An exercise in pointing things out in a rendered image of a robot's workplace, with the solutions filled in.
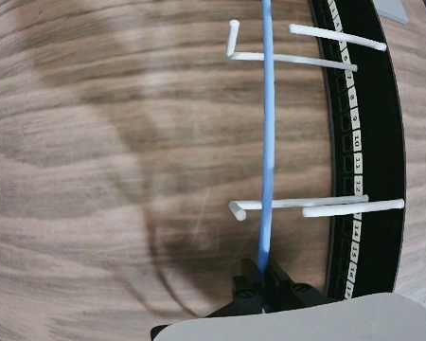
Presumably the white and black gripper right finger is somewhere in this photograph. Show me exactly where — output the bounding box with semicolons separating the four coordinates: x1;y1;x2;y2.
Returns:
264;257;344;314

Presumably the dark grey metal rack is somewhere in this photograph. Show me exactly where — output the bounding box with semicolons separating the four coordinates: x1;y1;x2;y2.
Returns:
272;0;409;300

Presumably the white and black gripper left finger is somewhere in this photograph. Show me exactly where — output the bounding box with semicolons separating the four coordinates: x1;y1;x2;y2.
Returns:
150;258;265;341

